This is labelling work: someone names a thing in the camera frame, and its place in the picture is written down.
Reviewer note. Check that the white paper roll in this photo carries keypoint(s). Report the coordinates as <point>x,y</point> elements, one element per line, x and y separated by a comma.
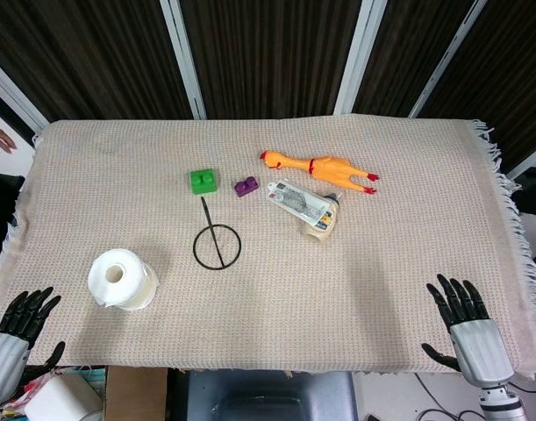
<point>118,280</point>

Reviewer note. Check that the dark grey chair seat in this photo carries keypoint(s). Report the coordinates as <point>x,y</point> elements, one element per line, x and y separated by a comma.
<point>267,394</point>

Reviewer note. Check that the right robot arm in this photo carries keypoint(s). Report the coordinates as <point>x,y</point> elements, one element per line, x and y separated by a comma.
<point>501,403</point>

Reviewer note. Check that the purple toy brick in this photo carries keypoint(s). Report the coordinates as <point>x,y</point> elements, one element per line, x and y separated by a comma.
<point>246,186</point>

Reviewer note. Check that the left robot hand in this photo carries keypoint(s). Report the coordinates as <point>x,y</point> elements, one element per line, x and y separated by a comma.
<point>6,346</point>

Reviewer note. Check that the beige squeeze bottle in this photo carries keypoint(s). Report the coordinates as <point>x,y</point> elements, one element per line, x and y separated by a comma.
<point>322,223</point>

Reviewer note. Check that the clear packaged card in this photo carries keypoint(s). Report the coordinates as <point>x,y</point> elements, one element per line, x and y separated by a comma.
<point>296,201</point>

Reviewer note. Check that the orange rubber chicken toy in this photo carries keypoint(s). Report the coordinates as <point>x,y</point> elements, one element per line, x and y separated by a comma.
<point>320,169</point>

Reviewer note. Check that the white box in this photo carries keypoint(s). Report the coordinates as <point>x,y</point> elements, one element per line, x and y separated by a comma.
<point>61,399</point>

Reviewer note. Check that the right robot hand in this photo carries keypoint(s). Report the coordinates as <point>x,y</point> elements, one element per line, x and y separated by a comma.
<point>478,337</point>

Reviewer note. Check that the green toy brick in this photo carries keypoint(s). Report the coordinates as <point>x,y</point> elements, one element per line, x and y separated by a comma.
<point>203,180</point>

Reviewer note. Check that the beige woven tablecloth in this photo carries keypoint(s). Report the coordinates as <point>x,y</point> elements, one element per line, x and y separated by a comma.
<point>267,245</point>

